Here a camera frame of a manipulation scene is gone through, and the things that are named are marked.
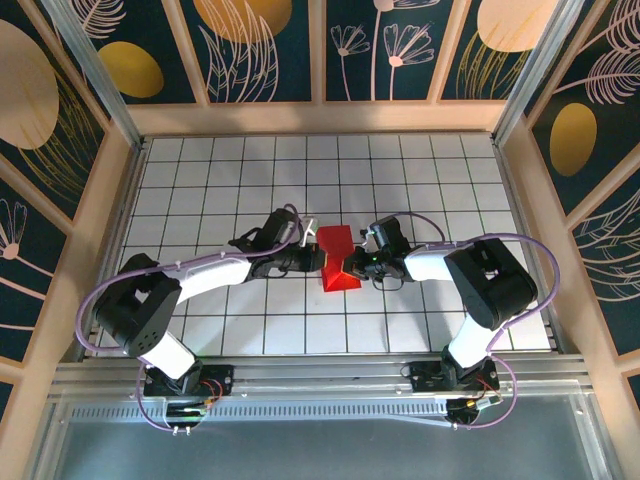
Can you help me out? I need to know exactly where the red cloth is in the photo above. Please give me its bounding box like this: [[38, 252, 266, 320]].
[[317, 224, 363, 293]]

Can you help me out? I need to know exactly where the grey translucent sheet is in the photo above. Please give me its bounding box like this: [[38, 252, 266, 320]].
[[29, 394, 619, 480]]

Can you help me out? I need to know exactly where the cream disc yellow strands panel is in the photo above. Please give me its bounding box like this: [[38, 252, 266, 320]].
[[438, 0, 561, 101], [0, 0, 110, 221]]

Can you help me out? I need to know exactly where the orange disc white leaves panel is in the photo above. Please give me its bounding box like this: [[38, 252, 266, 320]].
[[178, 0, 321, 105]]

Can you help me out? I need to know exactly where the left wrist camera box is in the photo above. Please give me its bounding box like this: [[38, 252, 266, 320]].
[[298, 216, 322, 247]]

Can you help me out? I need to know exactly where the purple cable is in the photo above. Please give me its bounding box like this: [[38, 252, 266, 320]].
[[384, 212, 559, 431], [79, 202, 309, 433]]

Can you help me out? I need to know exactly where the wide aluminium mounting rail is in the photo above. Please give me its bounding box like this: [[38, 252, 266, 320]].
[[49, 353, 594, 402]]

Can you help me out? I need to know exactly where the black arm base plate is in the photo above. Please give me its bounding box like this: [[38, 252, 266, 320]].
[[408, 359, 501, 396], [143, 363, 236, 399]]

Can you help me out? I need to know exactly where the aluminium table side rail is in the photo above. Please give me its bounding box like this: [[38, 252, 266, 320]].
[[492, 134, 569, 356], [77, 139, 149, 361]]

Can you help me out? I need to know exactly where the perforated metal cable strip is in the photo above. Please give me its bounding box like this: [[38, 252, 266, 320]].
[[69, 403, 451, 423]]

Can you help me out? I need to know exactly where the white flowers wall panel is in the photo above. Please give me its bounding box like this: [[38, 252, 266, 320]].
[[324, 0, 457, 104]]

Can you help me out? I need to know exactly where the yellow oval feather wall panel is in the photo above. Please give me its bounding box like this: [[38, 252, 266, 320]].
[[62, 0, 209, 106], [527, 0, 640, 216]]

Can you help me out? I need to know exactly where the white leaf outlines wall panel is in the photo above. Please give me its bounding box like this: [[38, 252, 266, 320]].
[[569, 187, 640, 357]]

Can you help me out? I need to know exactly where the aluminium frame post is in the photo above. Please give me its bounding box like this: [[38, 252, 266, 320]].
[[492, 0, 589, 146], [42, 0, 149, 151]]

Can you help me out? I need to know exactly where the single white flower wall panel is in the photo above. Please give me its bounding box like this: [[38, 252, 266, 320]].
[[0, 177, 69, 364]]

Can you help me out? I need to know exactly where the plain dark blue wall panel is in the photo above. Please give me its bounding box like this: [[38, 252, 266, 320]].
[[622, 367, 640, 416], [0, 379, 16, 426]]

